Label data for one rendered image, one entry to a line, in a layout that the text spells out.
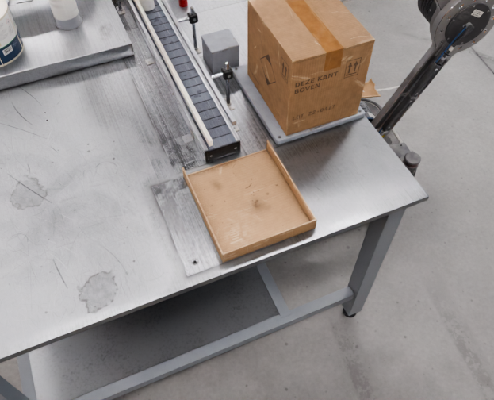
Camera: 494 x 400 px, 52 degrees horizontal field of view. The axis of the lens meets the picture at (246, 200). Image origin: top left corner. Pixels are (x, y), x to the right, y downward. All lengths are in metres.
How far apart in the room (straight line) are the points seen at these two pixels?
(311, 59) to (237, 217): 0.45
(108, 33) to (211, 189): 0.74
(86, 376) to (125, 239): 0.67
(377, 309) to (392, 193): 0.84
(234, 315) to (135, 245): 0.66
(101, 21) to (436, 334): 1.73
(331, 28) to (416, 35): 2.06
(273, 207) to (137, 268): 0.39
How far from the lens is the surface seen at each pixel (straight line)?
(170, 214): 1.37
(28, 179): 1.55
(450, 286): 2.34
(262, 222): 1.33
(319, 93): 1.45
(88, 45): 1.85
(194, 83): 1.63
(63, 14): 1.91
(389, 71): 3.16
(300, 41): 1.39
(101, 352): 1.89
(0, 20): 1.80
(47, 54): 1.85
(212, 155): 1.45
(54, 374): 1.92
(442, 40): 2.00
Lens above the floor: 1.94
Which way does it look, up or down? 54 degrees down
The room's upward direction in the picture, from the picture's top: straight up
